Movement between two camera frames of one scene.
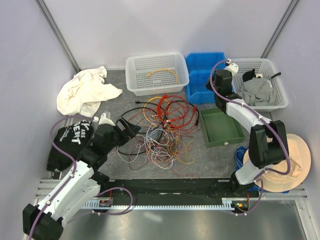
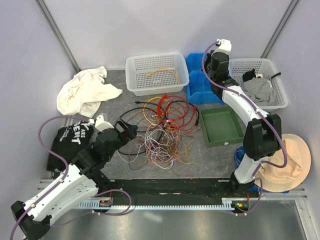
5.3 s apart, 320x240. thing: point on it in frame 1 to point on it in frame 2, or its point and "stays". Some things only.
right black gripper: (208, 84) to (209, 58)
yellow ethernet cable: (163, 69) stays
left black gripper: (130, 130) stays
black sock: (249, 75) stays
